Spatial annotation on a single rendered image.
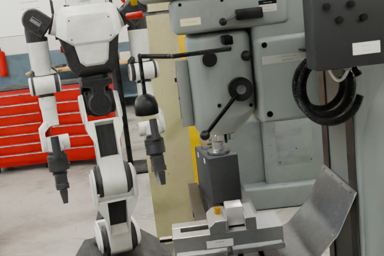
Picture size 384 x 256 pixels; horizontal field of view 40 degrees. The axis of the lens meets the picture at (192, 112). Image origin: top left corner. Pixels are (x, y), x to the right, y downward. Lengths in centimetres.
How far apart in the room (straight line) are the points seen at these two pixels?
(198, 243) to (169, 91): 184
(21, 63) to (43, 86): 867
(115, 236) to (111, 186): 29
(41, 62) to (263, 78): 110
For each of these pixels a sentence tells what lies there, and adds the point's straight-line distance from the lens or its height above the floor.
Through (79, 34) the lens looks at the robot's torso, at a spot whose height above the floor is 165.
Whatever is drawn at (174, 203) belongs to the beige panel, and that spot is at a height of 44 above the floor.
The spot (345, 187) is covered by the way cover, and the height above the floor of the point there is 109.
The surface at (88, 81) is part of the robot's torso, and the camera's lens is 230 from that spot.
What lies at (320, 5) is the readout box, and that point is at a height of 167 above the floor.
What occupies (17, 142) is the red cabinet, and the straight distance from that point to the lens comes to 659.
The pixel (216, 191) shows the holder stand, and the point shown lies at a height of 100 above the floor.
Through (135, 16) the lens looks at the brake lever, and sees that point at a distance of 172.
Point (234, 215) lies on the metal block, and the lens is 168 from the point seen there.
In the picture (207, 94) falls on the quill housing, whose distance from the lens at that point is 156.
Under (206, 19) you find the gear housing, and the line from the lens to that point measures 151.
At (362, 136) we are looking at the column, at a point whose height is 128.
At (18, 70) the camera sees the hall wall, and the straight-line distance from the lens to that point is 1099.
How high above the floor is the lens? 170
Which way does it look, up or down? 11 degrees down
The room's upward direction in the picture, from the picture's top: 6 degrees counter-clockwise
